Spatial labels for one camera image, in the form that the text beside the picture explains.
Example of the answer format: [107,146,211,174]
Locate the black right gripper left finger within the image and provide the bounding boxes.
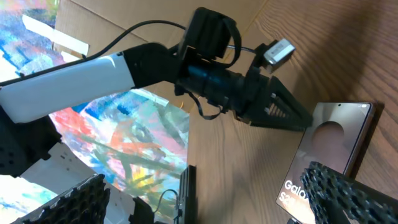
[22,174,110,224]

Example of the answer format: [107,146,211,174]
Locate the Galaxy S25 Ultra smartphone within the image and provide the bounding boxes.
[276,102,375,223]

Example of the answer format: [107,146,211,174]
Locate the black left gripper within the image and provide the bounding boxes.
[175,65,313,131]

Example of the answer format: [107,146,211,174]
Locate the brown cardboard panel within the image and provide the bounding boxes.
[52,0,268,113]

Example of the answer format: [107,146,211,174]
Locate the colourful painted poster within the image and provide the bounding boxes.
[1,4,189,223]

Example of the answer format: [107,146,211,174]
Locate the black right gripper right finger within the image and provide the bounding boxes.
[300,161,397,223]

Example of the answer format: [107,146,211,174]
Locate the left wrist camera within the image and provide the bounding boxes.
[256,39,295,73]

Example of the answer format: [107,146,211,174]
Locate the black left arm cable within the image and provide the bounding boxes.
[0,19,259,88]

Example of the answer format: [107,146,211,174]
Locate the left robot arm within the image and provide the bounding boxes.
[1,7,313,177]

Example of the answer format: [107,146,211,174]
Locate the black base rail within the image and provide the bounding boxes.
[174,165,197,224]

